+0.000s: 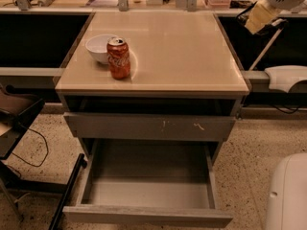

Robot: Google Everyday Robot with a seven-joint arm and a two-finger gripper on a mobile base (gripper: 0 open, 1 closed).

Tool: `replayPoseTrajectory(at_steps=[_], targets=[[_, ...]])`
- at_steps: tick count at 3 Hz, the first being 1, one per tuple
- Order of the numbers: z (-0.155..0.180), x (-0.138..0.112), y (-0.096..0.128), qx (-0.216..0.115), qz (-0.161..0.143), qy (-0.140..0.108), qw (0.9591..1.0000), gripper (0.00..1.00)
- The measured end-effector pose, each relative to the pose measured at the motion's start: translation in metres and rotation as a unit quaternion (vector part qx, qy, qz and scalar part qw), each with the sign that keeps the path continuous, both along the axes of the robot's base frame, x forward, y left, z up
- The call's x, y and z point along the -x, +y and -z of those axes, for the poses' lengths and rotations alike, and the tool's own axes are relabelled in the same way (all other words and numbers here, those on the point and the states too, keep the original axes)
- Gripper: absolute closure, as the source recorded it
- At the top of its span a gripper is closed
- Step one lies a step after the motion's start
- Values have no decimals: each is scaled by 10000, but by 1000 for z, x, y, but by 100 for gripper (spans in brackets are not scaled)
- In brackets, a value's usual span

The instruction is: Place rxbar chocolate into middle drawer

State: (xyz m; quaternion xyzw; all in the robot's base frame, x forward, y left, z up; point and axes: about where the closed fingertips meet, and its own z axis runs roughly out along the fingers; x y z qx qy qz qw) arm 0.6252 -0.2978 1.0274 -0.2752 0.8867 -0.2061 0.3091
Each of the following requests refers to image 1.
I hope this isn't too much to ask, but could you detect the black chair at left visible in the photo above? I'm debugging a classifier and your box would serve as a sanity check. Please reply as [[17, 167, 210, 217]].
[[0, 86, 44, 221]]

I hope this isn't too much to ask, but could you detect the black cable on floor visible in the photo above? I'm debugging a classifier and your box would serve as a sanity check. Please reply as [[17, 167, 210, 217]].
[[9, 125, 50, 169]]

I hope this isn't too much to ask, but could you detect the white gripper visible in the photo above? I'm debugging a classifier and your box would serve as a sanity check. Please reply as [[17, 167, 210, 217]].
[[245, 0, 305, 35]]

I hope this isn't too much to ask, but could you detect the closed grey top drawer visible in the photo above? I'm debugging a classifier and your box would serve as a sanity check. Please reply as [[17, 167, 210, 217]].
[[64, 112, 235, 142]]

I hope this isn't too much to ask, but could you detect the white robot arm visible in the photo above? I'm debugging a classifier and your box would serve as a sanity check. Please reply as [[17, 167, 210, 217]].
[[245, 0, 307, 230]]

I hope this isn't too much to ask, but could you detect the grey drawer cabinet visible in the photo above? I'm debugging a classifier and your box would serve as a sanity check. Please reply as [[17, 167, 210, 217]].
[[56, 10, 249, 156]]

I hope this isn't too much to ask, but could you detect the open grey middle drawer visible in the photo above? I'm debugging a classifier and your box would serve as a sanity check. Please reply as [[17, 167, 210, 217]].
[[63, 140, 232, 228]]

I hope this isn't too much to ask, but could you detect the red coca-cola can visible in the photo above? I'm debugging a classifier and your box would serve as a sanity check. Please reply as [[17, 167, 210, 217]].
[[106, 36, 130, 80]]

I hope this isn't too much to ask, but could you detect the black metal leg bar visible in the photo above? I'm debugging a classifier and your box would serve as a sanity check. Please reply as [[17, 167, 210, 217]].
[[48, 153, 87, 230]]

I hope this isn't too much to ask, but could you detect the white ceramic bowl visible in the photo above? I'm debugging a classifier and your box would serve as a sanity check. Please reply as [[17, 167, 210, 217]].
[[85, 34, 114, 64]]

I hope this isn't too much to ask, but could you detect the white stick with black tip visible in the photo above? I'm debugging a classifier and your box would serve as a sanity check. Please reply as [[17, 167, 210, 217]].
[[248, 18, 288, 71]]

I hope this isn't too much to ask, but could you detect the white curved base cover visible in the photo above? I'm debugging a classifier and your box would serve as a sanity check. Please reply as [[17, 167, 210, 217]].
[[265, 65, 307, 93]]

